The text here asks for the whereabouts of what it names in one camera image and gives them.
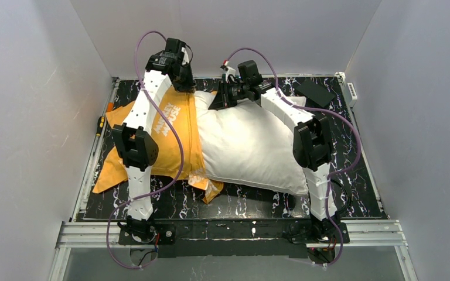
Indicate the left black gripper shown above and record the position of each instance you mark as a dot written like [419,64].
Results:
[186,80]

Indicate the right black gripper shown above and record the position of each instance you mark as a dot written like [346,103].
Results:
[225,93]

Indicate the orange printed pillowcase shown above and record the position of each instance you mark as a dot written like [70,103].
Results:
[180,110]

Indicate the white pillow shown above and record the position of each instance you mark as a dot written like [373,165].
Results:
[247,145]

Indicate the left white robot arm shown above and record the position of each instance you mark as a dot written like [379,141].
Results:
[134,143]

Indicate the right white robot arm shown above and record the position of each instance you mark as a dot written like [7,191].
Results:
[312,144]

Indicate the black flat pad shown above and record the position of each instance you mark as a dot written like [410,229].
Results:
[316,96]

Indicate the white power strip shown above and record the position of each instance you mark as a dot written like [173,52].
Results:
[353,98]

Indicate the yellow handled screwdriver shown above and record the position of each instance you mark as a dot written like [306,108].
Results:
[105,120]

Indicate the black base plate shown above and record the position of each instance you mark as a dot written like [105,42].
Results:
[291,237]

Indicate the aluminium frame rail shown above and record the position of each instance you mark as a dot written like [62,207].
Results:
[361,233]

